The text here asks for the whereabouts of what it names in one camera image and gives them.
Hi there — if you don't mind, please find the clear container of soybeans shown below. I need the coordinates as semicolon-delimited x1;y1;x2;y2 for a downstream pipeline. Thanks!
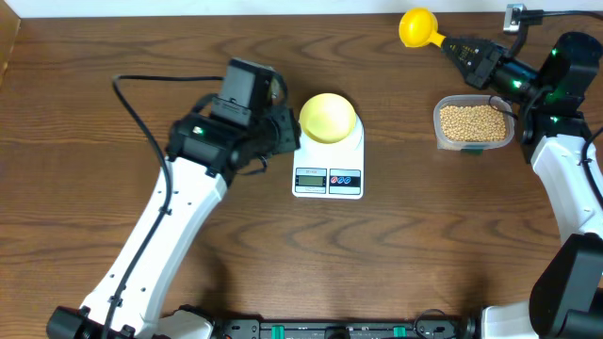
433;94;515;152

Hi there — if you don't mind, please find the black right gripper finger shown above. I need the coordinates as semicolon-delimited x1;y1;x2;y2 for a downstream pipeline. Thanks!
441;37;493;55
446;49;488;80

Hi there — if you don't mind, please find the yellow plastic scoop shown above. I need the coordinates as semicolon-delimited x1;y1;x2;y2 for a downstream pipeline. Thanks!
399;8;446;48

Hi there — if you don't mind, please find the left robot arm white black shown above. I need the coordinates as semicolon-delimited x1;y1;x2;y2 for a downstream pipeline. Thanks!
46;58;301;338

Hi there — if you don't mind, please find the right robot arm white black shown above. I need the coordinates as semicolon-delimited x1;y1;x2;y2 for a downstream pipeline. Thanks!
441;32;602;338

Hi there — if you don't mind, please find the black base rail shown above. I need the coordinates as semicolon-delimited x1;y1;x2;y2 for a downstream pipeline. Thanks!
159;317;481;339

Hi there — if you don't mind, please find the white digital kitchen scale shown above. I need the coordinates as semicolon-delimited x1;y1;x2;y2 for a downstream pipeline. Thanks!
291;115;365;200

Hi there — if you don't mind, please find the yellow plastic bowl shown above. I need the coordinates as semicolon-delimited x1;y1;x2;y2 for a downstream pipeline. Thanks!
299;93;356;144

